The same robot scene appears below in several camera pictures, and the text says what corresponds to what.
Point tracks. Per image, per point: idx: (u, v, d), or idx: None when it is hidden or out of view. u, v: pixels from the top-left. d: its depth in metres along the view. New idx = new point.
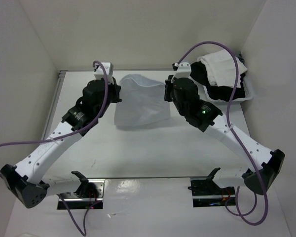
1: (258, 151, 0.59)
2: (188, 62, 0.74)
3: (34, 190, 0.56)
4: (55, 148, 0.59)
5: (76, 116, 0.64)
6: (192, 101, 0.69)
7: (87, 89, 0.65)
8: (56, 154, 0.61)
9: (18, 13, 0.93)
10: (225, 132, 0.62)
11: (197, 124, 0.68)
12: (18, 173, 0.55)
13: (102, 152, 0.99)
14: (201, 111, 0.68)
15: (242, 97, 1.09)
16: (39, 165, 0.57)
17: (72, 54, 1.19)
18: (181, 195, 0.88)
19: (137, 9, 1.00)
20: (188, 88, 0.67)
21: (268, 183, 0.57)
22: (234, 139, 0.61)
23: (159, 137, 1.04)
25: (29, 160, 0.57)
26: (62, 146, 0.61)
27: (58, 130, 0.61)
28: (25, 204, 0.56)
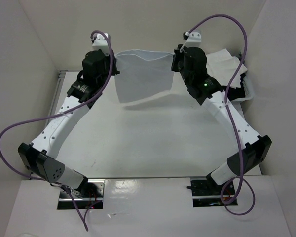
1: (246, 132, 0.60)
2: (199, 33, 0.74)
3: (53, 163, 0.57)
4: (66, 122, 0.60)
5: (80, 90, 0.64)
6: (197, 72, 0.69)
7: (86, 59, 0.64)
8: (67, 129, 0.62)
9: (18, 14, 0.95)
10: (220, 107, 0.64)
11: (196, 95, 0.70)
12: (36, 149, 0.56)
13: (101, 152, 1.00)
14: (203, 84, 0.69)
15: (242, 97, 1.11)
16: (54, 138, 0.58)
17: (72, 55, 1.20)
18: (181, 194, 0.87)
19: (136, 10, 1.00)
20: (198, 58, 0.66)
21: (247, 164, 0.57)
22: (225, 115, 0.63)
23: (158, 138, 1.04)
25: (44, 136, 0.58)
26: (72, 120, 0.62)
27: (66, 104, 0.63)
28: (48, 179, 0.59)
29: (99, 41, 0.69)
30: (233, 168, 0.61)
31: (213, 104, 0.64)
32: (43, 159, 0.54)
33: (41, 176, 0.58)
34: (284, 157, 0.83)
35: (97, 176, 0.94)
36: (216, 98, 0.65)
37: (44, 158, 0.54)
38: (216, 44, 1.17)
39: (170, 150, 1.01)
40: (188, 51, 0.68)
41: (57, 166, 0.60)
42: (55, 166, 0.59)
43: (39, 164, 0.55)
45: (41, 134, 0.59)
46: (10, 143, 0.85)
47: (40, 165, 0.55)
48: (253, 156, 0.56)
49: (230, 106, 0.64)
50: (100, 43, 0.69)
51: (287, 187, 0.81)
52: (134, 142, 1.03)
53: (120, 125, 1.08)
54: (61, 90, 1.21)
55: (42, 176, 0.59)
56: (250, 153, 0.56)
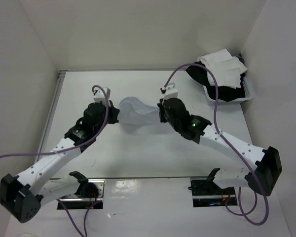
1: (250, 151, 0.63)
2: (173, 85, 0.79)
3: (31, 202, 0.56)
4: (57, 161, 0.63)
5: (76, 135, 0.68)
6: (183, 117, 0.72)
7: (88, 110, 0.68)
8: (57, 168, 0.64)
9: (18, 14, 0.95)
10: (216, 138, 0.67)
11: (190, 137, 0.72)
12: (20, 182, 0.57)
13: (101, 152, 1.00)
14: (191, 125, 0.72)
15: (242, 97, 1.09)
16: (41, 175, 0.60)
17: (72, 55, 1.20)
18: (181, 194, 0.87)
19: (136, 9, 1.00)
20: (176, 106, 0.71)
21: (269, 181, 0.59)
22: (225, 144, 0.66)
23: (158, 137, 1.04)
25: (31, 171, 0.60)
26: (64, 160, 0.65)
27: (61, 144, 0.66)
28: (19, 218, 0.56)
29: (100, 94, 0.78)
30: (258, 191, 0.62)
31: (209, 138, 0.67)
32: (22, 194, 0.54)
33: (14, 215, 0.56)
34: (283, 157, 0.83)
35: (97, 176, 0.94)
36: (209, 132, 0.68)
37: (24, 193, 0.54)
38: (216, 44, 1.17)
39: (170, 151, 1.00)
40: (168, 104, 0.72)
41: (34, 208, 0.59)
42: (32, 207, 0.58)
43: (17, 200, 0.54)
45: (29, 169, 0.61)
46: (10, 143, 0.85)
47: (18, 202, 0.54)
48: (269, 173, 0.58)
49: (224, 134, 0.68)
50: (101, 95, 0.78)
51: (287, 187, 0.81)
52: (133, 142, 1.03)
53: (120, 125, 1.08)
54: (61, 90, 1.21)
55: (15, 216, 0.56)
56: (265, 170, 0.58)
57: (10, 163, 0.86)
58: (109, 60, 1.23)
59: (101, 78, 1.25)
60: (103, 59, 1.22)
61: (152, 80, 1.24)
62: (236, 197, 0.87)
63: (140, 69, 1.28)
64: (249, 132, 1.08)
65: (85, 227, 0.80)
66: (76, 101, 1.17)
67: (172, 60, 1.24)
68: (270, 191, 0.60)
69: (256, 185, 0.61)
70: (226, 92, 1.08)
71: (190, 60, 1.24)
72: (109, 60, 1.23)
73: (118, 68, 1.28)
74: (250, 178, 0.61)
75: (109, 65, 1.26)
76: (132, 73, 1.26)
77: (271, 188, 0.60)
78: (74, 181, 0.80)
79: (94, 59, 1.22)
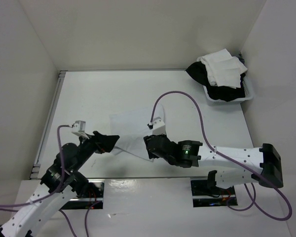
1: (250, 156, 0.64)
2: (160, 118, 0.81)
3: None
4: (34, 210, 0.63)
5: (53, 177, 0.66)
6: (172, 150, 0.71)
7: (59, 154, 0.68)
8: (38, 214, 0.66)
9: (19, 15, 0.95)
10: (214, 157, 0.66)
11: (189, 164, 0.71)
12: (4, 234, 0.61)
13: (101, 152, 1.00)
14: (184, 152, 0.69)
15: (242, 97, 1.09)
16: (21, 226, 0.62)
17: (72, 55, 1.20)
18: (181, 194, 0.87)
19: (136, 10, 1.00)
20: (161, 145, 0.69)
21: (278, 177, 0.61)
22: (224, 159, 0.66)
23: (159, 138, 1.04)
25: (12, 222, 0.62)
26: (43, 206, 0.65)
27: (38, 192, 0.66)
28: None
29: (74, 128, 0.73)
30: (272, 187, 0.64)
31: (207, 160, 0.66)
32: None
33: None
34: (283, 157, 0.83)
35: (97, 176, 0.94)
36: (204, 153, 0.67)
37: None
38: (216, 44, 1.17)
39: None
40: (153, 144, 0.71)
41: None
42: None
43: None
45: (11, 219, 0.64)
46: (10, 144, 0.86)
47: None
48: (276, 170, 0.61)
49: (220, 148, 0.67)
50: (74, 130, 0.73)
51: (287, 187, 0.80)
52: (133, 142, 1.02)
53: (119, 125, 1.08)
54: (61, 90, 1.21)
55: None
56: (272, 169, 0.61)
57: (10, 162, 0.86)
58: (109, 59, 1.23)
59: (101, 78, 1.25)
60: (103, 59, 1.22)
61: (151, 80, 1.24)
62: (236, 197, 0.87)
63: (140, 69, 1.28)
64: (249, 132, 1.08)
65: (86, 228, 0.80)
66: (76, 101, 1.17)
67: (173, 60, 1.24)
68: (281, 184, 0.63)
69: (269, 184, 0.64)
70: (226, 91, 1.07)
71: (190, 60, 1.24)
72: (109, 60, 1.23)
73: (118, 67, 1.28)
74: (261, 181, 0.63)
75: (109, 65, 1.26)
76: (132, 74, 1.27)
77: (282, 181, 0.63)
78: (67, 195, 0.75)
79: (94, 59, 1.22)
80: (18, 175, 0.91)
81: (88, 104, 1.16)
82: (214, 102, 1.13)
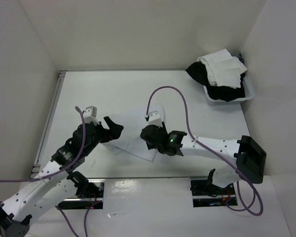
1: (226, 146, 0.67)
2: (156, 111, 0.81)
3: (18, 228, 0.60)
4: (41, 187, 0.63)
5: (64, 156, 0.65)
6: (160, 138, 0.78)
7: (76, 133, 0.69)
8: (44, 192, 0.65)
9: (18, 15, 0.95)
10: (194, 145, 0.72)
11: (173, 152, 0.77)
12: (5, 210, 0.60)
13: (101, 152, 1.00)
14: (169, 140, 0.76)
15: (242, 97, 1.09)
16: (25, 202, 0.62)
17: (72, 55, 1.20)
18: (181, 194, 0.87)
19: (136, 10, 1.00)
20: (149, 132, 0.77)
21: (252, 168, 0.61)
22: (203, 148, 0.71)
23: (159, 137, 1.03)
25: (17, 198, 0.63)
26: (50, 184, 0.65)
27: (47, 169, 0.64)
28: None
29: (85, 114, 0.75)
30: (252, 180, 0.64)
31: (188, 148, 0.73)
32: (7, 224, 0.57)
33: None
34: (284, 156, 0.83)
35: (96, 176, 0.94)
36: (186, 141, 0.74)
37: (8, 223, 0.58)
38: (216, 44, 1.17)
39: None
40: (144, 132, 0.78)
41: (22, 231, 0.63)
42: (20, 231, 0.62)
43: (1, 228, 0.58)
45: (15, 196, 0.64)
46: (10, 144, 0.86)
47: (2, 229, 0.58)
48: (249, 159, 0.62)
49: (202, 138, 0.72)
50: (86, 115, 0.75)
51: (287, 187, 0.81)
52: (133, 142, 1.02)
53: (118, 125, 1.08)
54: (61, 90, 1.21)
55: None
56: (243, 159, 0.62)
57: (10, 162, 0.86)
58: (108, 60, 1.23)
59: (101, 78, 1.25)
60: (103, 59, 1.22)
61: (152, 80, 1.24)
62: (236, 198, 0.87)
63: (139, 69, 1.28)
64: (248, 132, 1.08)
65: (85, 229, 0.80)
66: (76, 101, 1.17)
67: (172, 60, 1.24)
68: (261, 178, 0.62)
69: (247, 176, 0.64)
70: (226, 91, 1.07)
71: (190, 60, 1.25)
72: (108, 60, 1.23)
73: (118, 68, 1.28)
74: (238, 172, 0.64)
75: (109, 65, 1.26)
76: (132, 74, 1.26)
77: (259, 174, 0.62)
78: (70, 187, 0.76)
79: (94, 59, 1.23)
80: (18, 175, 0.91)
81: (88, 104, 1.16)
82: (214, 102, 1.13)
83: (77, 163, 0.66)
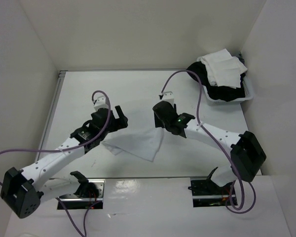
1: (227, 137, 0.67)
2: (170, 92, 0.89)
3: (33, 198, 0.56)
4: (61, 159, 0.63)
5: (82, 135, 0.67)
6: (168, 116, 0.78)
7: (95, 113, 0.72)
8: (60, 166, 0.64)
9: (18, 14, 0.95)
10: (198, 129, 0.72)
11: (177, 132, 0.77)
12: (24, 176, 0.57)
13: (101, 152, 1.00)
14: (177, 120, 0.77)
15: (242, 97, 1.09)
16: (45, 171, 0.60)
17: (72, 55, 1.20)
18: (181, 195, 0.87)
19: (136, 10, 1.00)
20: (161, 106, 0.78)
21: (246, 164, 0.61)
22: (205, 133, 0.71)
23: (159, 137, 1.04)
25: (36, 166, 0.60)
26: (67, 159, 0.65)
27: (66, 143, 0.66)
28: (19, 214, 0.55)
29: (100, 101, 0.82)
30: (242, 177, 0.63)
31: (191, 130, 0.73)
32: (25, 189, 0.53)
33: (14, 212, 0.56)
34: (284, 156, 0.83)
35: (96, 176, 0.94)
36: (191, 124, 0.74)
37: (26, 188, 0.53)
38: (216, 45, 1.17)
39: (170, 151, 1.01)
40: (157, 105, 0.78)
41: (33, 205, 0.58)
42: (31, 204, 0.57)
43: (18, 194, 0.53)
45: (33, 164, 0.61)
46: (10, 143, 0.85)
47: (19, 195, 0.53)
48: (244, 154, 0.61)
49: (207, 125, 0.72)
50: (100, 102, 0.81)
51: (287, 187, 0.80)
52: (133, 142, 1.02)
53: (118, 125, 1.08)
54: (61, 90, 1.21)
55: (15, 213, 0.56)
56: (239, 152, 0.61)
57: (10, 162, 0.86)
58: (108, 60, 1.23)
59: (101, 78, 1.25)
60: (103, 59, 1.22)
61: (152, 80, 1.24)
62: (236, 197, 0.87)
63: (139, 69, 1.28)
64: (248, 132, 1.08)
65: (84, 229, 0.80)
66: (76, 101, 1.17)
67: (172, 60, 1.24)
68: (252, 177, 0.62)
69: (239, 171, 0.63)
70: (226, 91, 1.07)
71: (190, 60, 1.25)
72: (108, 60, 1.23)
73: (118, 68, 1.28)
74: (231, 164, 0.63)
75: (109, 65, 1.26)
76: (132, 74, 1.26)
77: (251, 173, 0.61)
78: (74, 180, 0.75)
79: (94, 59, 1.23)
80: None
81: (89, 104, 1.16)
82: (214, 102, 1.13)
83: (93, 143, 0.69)
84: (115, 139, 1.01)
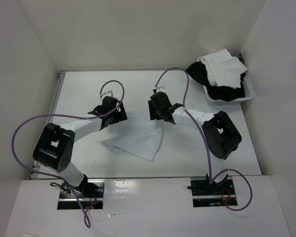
1: (203, 116, 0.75)
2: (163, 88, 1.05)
3: (68, 148, 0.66)
4: (88, 123, 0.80)
5: (96, 113, 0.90)
6: (164, 105, 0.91)
7: (105, 98, 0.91)
8: (85, 129, 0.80)
9: (19, 15, 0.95)
10: (182, 113, 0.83)
11: (167, 118, 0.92)
12: (62, 129, 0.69)
13: (101, 152, 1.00)
14: (168, 109, 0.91)
15: (242, 97, 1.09)
16: (78, 127, 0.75)
17: (73, 55, 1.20)
18: (181, 195, 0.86)
19: (135, 10, 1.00)
20: (158, 96, 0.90)
21: (217, 136, 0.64)
22: (186, 116, 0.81)
23: (157, 138, 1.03)
25: (70, 124, 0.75)
26: (90, 125, 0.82)
27: (88, 115, 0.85)
28: (56, 164, 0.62)
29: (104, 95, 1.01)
30: (219, 153, 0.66)
31: (176, 113, 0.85)
32: (67, 135, 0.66)
33: (51, 164, 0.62)
34: (284, 157, 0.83)
35: (97, 177, 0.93)
36: (177, 109, 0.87)
37: (68, 134, 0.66)
38: (216, 44, 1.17)
39: (170, 151, 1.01)
40: (154, 95, 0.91)
41: (65, 158, 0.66)
42: (65, 157, 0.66)
43: (62, 139, 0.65)
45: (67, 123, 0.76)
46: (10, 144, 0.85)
47: (63, 140, 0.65)
48: (215, 128, 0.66)
49: (189, 109, 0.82)
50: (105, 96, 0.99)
51: (287, 187, 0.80)
52: (133, 142, 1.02)
53: (119, 125, 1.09)
54: (61, 90, 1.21)
55: (51, 165, 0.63)
56: (210, 126, 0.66)
57: (11, 162, 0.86)
58: (108, 59, 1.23)
59: (100, 78, 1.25)
60: (103, 59, 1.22)
61: (152, 80, 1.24)
62: (236, 197, 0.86)
63: (139, 69, 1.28)
64: (248, 133, 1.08)
65: (89, 219, 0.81)
66: (76, 102, 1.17)
67: (172, 60, 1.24)
68: (226, 151, 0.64)
69: (215, 148, 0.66)
70: (226, 91, 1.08)
71: (190, 60, 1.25)
72: (108, 60, 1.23)
73: (118, 68, 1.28)
74: (208, 141, 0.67)
75: (109, 65, 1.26)
76: (132, 74, 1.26)
77: (223, 146, 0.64)
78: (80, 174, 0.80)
79: (94, 59, 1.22)
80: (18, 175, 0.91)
81: (89, 104, 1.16)
82: (214, 102, 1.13)
83: (106, 122, 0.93)
84: (113, 139, 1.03)
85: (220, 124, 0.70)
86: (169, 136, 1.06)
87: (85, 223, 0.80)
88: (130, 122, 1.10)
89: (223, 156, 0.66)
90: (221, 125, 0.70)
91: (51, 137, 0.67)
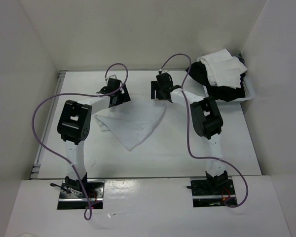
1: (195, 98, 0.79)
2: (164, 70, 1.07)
3: (88, 120, 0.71)
4: (100, 100, 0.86)
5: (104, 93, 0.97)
6: (166, 84, 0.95)
7: (110, 78, 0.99)
8: (98, 105, 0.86)
9: (18, 15, 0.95)
10: (178, 93, 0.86)
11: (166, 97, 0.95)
12: (80, 104, 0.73)
13: (100, 137, 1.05)
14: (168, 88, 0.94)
15: (242, 97, 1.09)
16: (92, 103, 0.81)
17: (73, 55, 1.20)
18: (181, 194, 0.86)
19: (135, 10, 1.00)
20: (162, 75, 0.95)
21: (202, 116, 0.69)
22: (182, 96, 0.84)
23: (145, 131, 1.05)
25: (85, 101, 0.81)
26: (102, 102, 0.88)
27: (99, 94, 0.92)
28: (80, 134, 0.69)
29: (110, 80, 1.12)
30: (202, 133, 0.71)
31: (174, 92, 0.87)
32: (86, 108, 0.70)
33: (74, 135, 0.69)
34: (284, 157, 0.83)
35: (96, 177, 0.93)
36: (176, 89, 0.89)
37: (86, 108, 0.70)
38: (216, 44, 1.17)
39: (158, 146, 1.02)
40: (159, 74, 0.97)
41: (86, 128, 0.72)
42: (86, 128, 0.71)
43: (82, 114, 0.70)
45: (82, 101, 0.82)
46: (10, 143, 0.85)
47: (83, 114, 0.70)
48: (201, 110, 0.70)
49: (186, 91, 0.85)
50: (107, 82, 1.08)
51: (287, 187, 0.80)
52: (124, 132, 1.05)
53: (120, 105, 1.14)
54: (61, 90, 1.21)
55: (74, 136, 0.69)
56: (196, 107, 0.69)
57: (11, 162, 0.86)
58: (108, 60, 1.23)
59: (100, 78, 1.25)
60: (103, 58, 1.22)
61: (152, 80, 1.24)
62: (236, 197, 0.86)
63: (139, 69, 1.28)
64: (249, 132, 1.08)
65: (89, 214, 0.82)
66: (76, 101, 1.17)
67: (172, 60, 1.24)
68: (207, 132, 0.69)
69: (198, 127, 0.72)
70: (226, 91, 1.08)
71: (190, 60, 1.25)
72: (108, 60, 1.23)
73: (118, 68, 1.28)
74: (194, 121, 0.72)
75: (109, 65, 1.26)
76: (132, 74, 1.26)
77: (204, 126, 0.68)
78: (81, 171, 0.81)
79: (94, 59, 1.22)
80: (18, 176, 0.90)
81: None
82: None
83: (113, 100, 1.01)
84: (112, 119, 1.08)
85: (207, 108, 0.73)
86: (157, 129, 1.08)
87: (86, 217, 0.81)
88: (130, 102, 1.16)
89: (205, 136, 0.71)
90: (208, 108, 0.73)
91: (71, 112, 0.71)
